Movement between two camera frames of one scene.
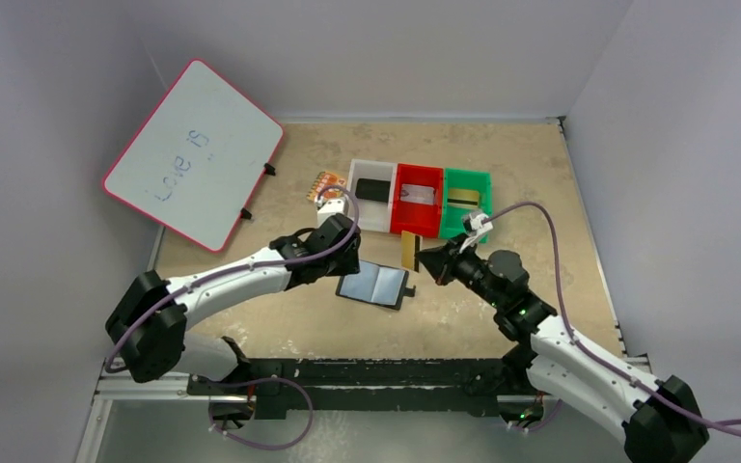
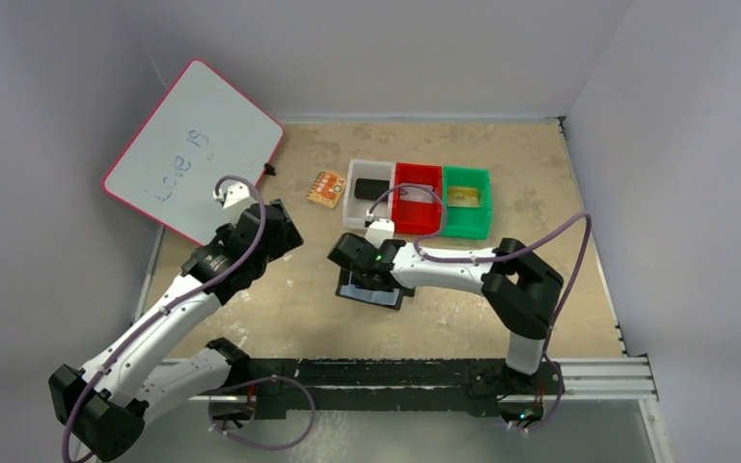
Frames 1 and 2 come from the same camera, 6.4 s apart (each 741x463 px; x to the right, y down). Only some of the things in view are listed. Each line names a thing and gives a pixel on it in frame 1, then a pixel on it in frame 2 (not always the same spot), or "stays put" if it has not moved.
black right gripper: (445, 260) to (370, 279)
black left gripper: (348, 265) to (287, 239)
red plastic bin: (423, 220) stays put
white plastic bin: (372, 184) stays put
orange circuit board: (322, 179) stays put
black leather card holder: (377, 285) stays put
